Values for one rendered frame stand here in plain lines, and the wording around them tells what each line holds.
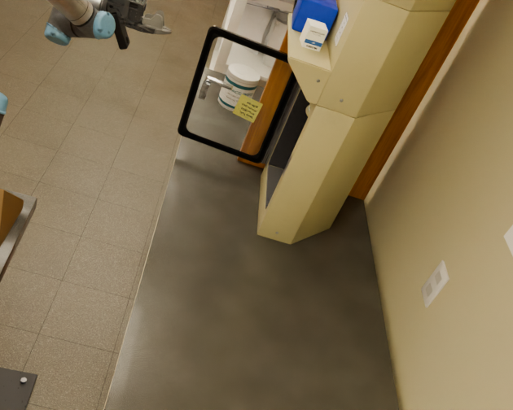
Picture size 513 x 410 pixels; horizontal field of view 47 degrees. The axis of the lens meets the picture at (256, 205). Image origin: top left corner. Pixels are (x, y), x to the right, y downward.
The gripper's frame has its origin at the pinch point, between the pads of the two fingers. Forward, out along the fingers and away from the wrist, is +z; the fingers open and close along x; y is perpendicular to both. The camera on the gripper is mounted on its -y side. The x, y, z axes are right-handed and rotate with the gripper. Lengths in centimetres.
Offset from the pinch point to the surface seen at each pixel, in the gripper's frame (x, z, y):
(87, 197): 70, -23, -131
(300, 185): -37, 49, -15
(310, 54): -30, 38, 20
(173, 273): -62, 21, -37
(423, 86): 0, 82, 11
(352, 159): -29, 62, -6
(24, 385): -45, -15, -129
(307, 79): -37, 39, 16
